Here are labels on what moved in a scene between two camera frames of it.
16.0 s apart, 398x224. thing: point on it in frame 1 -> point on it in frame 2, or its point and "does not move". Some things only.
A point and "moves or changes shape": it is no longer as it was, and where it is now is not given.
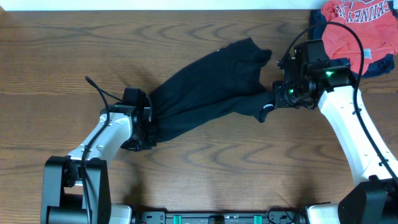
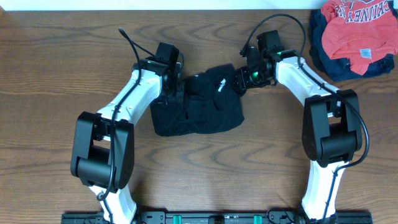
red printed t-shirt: [375, 21] does not move
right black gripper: [280, 101] -> [242, 73]
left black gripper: [152, 140] -> [180, 97]
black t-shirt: [227, 81] moves or changes shape
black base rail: [221, 217] does not move
